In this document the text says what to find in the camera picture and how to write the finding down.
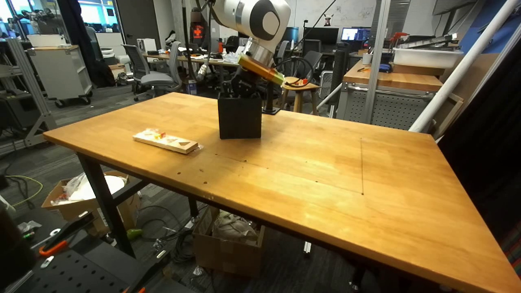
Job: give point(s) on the grey metal shelf frame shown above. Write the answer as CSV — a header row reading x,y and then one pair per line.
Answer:
x,y
27,87

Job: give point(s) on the cardboard box with white bag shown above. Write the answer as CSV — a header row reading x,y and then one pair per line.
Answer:
x,y
82,197

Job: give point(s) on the grey office chair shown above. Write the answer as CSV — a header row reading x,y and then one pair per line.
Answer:
x,y
149,74

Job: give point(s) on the black slotted plastic box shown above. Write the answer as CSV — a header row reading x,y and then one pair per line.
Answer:
x,y
240,116

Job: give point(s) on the black perforated board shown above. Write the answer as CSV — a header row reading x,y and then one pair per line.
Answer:
x,y
82,271

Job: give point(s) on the white diagonal pole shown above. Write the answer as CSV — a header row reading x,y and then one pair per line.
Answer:
x,y
461,66

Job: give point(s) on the black metal table leg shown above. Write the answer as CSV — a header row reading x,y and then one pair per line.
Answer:
x,y
106,204

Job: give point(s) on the cardboard box with clutter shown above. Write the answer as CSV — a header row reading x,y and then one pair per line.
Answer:
x,y
228,246

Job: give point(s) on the grey metal upright post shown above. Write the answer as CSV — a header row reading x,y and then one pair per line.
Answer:
x,y
377,59

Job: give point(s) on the white plastic bin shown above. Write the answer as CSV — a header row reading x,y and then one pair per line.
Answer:
x,y
425,57

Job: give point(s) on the wooden workbench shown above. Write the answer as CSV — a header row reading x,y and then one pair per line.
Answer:
x,y
393,80

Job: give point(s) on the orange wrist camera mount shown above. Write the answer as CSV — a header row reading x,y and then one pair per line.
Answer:
x,y
263,69

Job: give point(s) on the round wooden stool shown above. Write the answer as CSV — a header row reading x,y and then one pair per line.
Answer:
x,y
302,84

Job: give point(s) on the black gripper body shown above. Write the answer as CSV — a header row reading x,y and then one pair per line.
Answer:
x,y
245,85

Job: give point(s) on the white wheeled cart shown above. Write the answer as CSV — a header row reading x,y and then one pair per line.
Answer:
x,y
59,67

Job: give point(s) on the wooden shape puzzle board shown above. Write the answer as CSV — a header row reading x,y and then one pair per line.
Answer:
x,y
165,141

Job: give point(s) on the lit computer monitor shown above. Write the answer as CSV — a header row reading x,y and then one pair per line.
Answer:
x,y
351,35

